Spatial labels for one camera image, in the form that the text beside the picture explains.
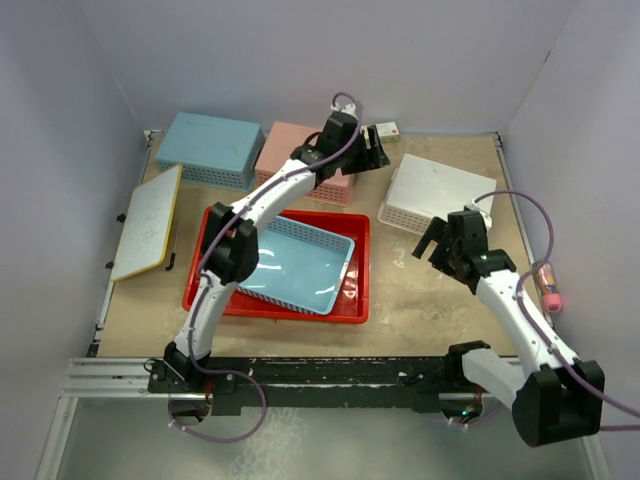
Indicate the red plastic tray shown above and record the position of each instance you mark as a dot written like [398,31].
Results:
[352,303]

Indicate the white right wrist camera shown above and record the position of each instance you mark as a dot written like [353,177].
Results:
[474,206]

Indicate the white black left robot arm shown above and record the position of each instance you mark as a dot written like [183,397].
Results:
[232,256]

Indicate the small white green box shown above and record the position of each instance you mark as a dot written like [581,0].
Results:
[388,132]

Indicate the light blue perforated basket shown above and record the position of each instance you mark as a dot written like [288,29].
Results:
[212,151]

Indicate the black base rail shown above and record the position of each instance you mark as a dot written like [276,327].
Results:
[416,383]

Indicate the pink perforated basket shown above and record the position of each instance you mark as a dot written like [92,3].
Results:
[280,142]

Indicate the yellow framed whiteboard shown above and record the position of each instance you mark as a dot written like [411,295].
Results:
[146,230]

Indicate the pink capped bottle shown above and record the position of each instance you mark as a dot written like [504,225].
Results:
[545,280]

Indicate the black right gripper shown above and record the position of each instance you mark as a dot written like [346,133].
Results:
[435,231]

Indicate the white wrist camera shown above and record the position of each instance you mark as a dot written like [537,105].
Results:
[474,206]
[351,108]

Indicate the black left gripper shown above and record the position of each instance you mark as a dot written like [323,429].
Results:
[376,157]

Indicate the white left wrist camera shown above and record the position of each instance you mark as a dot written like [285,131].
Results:
[351,108]

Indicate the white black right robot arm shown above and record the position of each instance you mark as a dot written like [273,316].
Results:
[551,393]

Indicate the white perforated basket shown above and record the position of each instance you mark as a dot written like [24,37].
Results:
[421,189]

